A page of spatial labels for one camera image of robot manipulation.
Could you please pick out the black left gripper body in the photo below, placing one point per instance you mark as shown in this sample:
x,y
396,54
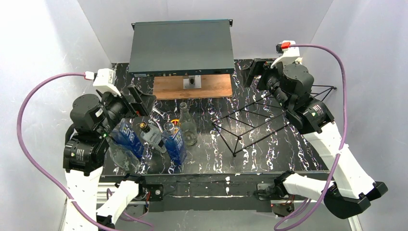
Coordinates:
x,y
134,101

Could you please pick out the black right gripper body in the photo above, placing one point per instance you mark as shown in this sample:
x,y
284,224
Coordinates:
x,y
261,74

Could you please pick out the black wire wine rack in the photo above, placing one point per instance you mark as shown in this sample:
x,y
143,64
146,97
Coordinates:
x,y
250,124

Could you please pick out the clear square bottle black cap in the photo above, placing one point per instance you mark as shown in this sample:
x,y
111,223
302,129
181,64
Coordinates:
x,y
153,136

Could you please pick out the clear round glass bottle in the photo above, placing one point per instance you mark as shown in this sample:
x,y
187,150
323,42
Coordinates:
x,y
187,124

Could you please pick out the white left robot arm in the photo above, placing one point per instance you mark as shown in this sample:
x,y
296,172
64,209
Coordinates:
x,y
94,117

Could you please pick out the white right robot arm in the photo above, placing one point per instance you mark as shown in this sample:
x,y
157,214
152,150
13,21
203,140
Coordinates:
x,y
350,189

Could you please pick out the blue square bottle left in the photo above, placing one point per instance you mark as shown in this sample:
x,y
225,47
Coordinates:
x,y
125,136

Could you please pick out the blue square bottle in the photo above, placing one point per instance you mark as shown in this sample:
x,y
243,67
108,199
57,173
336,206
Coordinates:
x,y
125,136
174,143

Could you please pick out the blue square bottle front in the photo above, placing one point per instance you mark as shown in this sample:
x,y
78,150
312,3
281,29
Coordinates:
x,y
174,143

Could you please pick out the clear round bottle front left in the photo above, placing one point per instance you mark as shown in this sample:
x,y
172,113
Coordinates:
x,y
123,157

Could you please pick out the silver wrench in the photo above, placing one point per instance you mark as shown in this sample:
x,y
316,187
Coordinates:
x,y
166,116

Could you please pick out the orange small object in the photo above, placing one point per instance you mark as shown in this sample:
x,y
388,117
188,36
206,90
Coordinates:
x,y
175,122

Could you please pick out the wooden board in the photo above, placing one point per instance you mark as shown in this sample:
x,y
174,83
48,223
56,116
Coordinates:
x,y
205,86

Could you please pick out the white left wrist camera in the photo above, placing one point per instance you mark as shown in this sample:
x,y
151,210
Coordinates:
x,y
103,81

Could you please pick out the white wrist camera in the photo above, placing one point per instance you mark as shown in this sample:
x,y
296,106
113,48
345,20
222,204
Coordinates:
x,y
288,54
103,81

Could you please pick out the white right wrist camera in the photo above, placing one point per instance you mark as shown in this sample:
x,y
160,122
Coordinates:
x,y
288,54

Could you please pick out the metal bracket on board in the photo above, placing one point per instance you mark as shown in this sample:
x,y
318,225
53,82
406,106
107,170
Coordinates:
x,y
192,82

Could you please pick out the grey rack-mount device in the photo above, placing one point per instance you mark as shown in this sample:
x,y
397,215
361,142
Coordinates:
x,y
182,48

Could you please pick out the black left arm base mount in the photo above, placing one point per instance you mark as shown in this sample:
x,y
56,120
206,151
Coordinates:
x,y
152,192

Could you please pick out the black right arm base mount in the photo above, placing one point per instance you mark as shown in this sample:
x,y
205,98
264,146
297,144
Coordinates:
x,y
281,202

